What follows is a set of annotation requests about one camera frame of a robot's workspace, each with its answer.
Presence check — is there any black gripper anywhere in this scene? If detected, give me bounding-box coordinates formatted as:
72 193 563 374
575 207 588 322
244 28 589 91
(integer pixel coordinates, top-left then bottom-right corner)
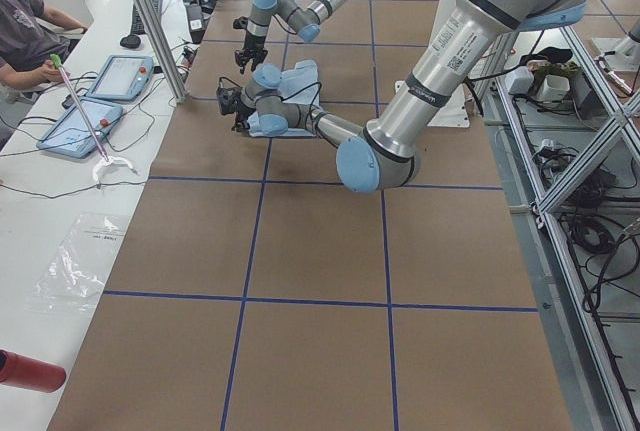
234 33 268 74
232 100 256 133

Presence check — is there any light blue button shirt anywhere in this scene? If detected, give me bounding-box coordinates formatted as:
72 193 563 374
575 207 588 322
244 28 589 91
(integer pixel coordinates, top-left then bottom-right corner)
248 60 320 138

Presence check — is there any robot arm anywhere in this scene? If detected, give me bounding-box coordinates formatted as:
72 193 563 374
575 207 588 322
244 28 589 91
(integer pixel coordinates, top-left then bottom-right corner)
217 0 586 193
233 0 348 72

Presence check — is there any black keyboard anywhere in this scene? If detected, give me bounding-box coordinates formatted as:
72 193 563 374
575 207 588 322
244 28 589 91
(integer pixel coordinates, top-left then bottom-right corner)
129 0 165 36

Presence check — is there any black computer mouse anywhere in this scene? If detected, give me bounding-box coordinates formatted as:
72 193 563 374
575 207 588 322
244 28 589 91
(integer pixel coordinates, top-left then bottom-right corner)
120 34 141 49

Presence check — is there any far blue teach pendant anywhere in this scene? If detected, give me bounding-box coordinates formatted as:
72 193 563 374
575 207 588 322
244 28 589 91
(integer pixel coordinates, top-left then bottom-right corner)
86 55 154 102

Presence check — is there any blue teach pendant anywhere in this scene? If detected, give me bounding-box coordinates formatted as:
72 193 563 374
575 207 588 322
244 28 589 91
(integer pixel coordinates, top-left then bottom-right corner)
36 97 124 159
86 55 154 102

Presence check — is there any near blue teach pendant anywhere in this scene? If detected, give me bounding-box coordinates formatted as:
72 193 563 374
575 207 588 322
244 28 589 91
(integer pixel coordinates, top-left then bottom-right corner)
36 97 124 159

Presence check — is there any reacher grabber stick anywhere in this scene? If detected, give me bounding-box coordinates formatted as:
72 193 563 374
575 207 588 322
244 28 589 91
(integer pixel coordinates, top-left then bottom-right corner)
50 54 138 187

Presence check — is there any seated person grey shirt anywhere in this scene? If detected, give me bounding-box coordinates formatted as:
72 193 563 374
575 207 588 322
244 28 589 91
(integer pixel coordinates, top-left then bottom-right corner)
1 0 88 90

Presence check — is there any clear plastic bag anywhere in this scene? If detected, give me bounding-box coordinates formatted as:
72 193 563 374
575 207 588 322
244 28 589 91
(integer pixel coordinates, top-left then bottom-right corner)
26 213 131 314

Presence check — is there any white power adapter box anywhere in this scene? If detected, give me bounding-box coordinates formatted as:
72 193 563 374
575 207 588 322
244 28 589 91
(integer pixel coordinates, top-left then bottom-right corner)
504 66 534 95

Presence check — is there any red cylinder bottle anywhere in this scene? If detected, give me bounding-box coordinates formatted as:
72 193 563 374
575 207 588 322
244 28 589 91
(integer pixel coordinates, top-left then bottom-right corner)
1 350 67 393

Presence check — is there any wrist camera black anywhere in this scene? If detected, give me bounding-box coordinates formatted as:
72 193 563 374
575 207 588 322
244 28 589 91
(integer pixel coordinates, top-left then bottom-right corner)
216 77 242 116
233 16 248 30

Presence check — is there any aluminium frame post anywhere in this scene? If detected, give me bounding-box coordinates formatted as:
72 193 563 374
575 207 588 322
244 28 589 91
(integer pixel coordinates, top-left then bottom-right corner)
133 0 187 104

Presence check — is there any aluminium side frame rail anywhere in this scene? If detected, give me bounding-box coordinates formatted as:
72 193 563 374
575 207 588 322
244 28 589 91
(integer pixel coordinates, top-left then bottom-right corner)
483 16 639 430

